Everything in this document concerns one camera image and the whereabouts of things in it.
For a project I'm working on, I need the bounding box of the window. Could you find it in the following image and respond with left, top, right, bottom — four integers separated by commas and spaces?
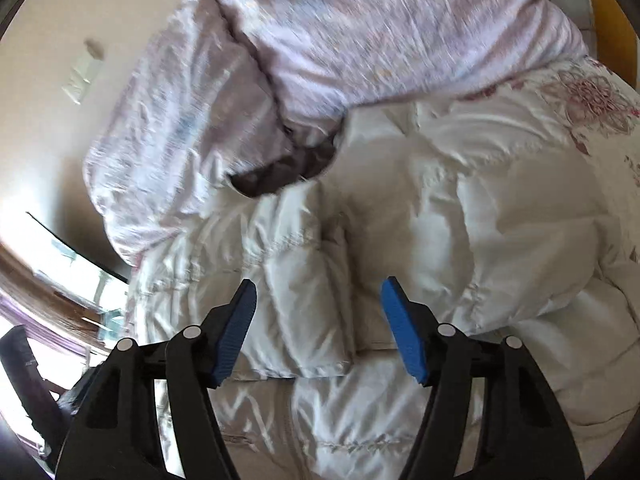
0, 212, 131, 361

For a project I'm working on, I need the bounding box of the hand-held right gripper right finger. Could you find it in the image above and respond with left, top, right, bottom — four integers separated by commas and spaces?
381, 278, 586, 480

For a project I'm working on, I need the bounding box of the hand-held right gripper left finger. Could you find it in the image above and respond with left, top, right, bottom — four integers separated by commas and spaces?
54, 278, 258, 480

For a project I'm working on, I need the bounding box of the wooden wardrobe with grey doors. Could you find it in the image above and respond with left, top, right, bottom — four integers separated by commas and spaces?
537, 0, 640, 86

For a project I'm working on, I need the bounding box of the floral bed sheet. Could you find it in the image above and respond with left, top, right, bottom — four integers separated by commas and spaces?
460, 57, 640, 281

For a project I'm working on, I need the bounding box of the white puffer jacket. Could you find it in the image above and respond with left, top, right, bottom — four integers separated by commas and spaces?
122, 100, 640, 480

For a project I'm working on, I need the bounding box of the white wall switch plate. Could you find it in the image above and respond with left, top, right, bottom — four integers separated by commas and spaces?
61, 57, 103, 106

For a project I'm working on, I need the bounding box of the lilac pillow on left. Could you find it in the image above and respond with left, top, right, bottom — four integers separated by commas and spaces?
82, 0, 591, 266

